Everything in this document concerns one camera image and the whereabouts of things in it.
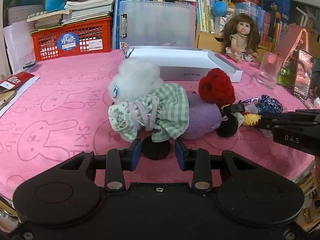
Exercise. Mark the blue patterned fabric pouch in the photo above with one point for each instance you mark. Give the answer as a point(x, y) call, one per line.
point(262, 105)

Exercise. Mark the brown haired baby doll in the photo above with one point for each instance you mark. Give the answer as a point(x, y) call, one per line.
point(241, 39)

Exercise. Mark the translucent plastic file case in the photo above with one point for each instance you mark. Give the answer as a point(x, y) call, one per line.
point(151, 23)

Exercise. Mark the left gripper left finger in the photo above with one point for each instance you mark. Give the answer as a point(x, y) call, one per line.
point(119, 160)

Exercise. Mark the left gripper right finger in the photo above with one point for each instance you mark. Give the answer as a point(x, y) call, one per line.
point(198, 161)

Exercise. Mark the red yellow crochet hair band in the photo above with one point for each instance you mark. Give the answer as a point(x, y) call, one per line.
point(246, 115)

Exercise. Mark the white shallow cardboard box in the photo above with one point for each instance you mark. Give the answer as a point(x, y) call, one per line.
point(182, 64)

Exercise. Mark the red plastic basket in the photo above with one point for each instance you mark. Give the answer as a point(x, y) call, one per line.
point(86, 37)

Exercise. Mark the pink bunny pattern towel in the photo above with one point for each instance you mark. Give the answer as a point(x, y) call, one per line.
point(65, 112)

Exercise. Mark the red envelope booklet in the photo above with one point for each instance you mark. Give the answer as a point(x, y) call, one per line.
point(14, 81)

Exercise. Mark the stack of books on basket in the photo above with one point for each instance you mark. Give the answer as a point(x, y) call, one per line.
point(75, 11)

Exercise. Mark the wooden drawer organizer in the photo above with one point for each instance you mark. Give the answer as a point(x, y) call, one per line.
point(214, 42)

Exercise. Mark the row of upright books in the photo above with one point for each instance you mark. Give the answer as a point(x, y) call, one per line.
point(262, 14)

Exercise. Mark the smartphone on stand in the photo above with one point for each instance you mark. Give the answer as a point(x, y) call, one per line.
point(303, 75)

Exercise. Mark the clear drinking glass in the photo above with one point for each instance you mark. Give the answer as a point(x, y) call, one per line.
point(269, 70)

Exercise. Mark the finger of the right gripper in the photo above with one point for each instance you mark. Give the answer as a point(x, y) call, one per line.
point(310, 111)
point(269, 120)

